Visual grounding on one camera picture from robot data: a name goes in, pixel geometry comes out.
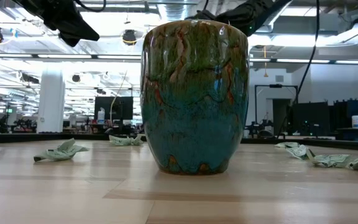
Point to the black aluminium table frame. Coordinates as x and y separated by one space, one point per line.
42 137

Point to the black background gantry frame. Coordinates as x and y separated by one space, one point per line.
275 86

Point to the black background robot arm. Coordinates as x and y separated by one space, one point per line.
258 128

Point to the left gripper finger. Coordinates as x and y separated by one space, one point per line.
87 36
85 28

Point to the grey ribbed ceiling duct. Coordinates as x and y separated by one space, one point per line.
172 12

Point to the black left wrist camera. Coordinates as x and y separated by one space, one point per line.
70 40

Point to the white room pillar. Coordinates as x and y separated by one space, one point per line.
51 102

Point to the teal green glazed ceramic vase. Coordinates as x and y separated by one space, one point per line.
194 109

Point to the black computer monitor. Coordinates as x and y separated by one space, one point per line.
121 107

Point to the long ceiling light rail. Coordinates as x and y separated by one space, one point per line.
33 56
272 60

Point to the black background monitor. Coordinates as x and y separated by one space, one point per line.
311 118

